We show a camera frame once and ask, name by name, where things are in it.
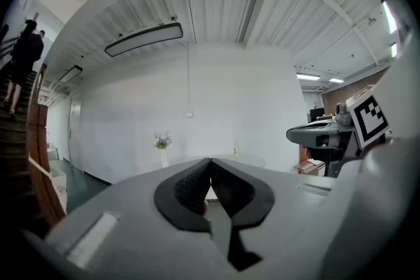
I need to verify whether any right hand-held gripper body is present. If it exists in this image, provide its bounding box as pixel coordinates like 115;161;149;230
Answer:
304;84;394;178

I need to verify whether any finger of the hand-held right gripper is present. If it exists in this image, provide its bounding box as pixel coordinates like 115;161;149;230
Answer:
285;125;339;146
296;119;337;129

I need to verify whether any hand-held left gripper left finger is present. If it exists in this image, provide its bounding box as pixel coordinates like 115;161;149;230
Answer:
21;157;243;280

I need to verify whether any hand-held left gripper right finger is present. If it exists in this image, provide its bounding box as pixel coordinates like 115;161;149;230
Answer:
211;157;354;280

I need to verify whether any black monitor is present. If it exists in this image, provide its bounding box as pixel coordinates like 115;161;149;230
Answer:
309;107;326;123

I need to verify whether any brown cardboard box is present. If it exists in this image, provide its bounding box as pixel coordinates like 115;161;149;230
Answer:
292;158;326;176

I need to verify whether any white cardboard box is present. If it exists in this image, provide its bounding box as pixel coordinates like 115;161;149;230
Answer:
48;169;68;216

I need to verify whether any green flower bouquet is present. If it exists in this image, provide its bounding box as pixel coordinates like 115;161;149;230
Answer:
153;130;173;151

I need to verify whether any wooden stair railing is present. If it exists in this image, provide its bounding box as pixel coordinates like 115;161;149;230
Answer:
27;63;67;228

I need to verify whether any white door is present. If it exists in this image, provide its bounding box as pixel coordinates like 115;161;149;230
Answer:
68;97;83;172

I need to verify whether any dark staircase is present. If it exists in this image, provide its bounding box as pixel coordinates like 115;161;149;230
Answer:
0;37;45;240

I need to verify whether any short black-framed ceiling lamp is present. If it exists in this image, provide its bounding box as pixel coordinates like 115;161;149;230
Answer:
58;64;84;85

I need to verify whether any long black-framed ceiling lamp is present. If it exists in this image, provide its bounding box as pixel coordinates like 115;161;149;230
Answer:
104;21;184;58

